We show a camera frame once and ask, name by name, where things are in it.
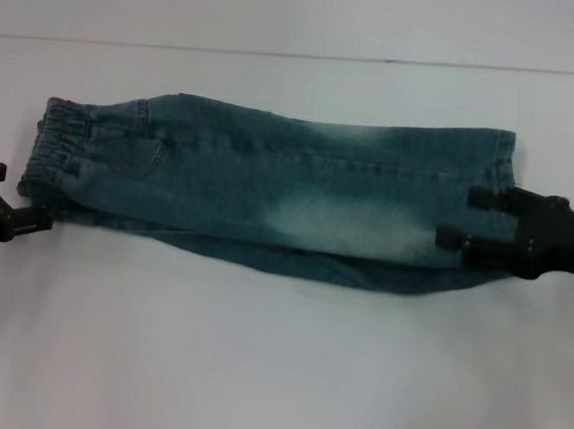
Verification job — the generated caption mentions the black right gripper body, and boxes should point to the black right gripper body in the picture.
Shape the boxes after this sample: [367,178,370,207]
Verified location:
[459,182,574,286]

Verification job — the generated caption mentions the blue denim shorts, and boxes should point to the blue denim shorts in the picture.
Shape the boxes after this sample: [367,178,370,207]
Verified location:
[10,79,527,305]

